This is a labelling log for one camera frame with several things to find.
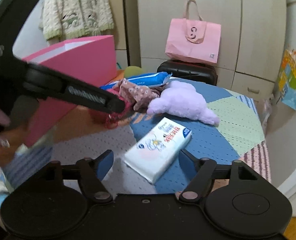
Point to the beige wardrobe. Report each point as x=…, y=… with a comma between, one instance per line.
x=242, y=39

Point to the green egg sponge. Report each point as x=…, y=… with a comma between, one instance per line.
x=132, y=71

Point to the white tissue pack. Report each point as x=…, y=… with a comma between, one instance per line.
x=152, y=155

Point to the person left hand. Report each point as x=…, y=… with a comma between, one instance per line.
x=9, y=141

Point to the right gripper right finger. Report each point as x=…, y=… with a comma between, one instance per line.
x=200, y=172

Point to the cream knitted cardigan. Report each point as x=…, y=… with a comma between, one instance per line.
x=68, y=19

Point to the pink floral scrunchie cloth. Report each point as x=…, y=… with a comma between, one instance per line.
x=139, y=96

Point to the colourful gift bag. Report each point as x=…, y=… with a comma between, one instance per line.
x=287, y=78

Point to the red fluffy pompom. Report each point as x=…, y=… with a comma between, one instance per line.
x=110, y=121

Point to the black suitcase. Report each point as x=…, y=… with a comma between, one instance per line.
x=190, y=71

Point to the pink cardboard box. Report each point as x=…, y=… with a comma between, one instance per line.
x=89, y=59

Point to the purple plush toy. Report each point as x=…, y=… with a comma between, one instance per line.
x=182, y=100

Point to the pink tote bag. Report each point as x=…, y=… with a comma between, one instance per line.
x=194, y=41

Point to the blue wet wipes pack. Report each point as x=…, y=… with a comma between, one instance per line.
x=151, y=80

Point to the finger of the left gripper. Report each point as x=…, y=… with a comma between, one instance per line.
x=95, y=96

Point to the light wooden cabinet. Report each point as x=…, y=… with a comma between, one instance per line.
x=119, y=32

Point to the clear plastic bag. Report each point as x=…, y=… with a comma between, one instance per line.
x=265, y=110

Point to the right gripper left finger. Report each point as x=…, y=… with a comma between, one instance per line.
x=92, y=172

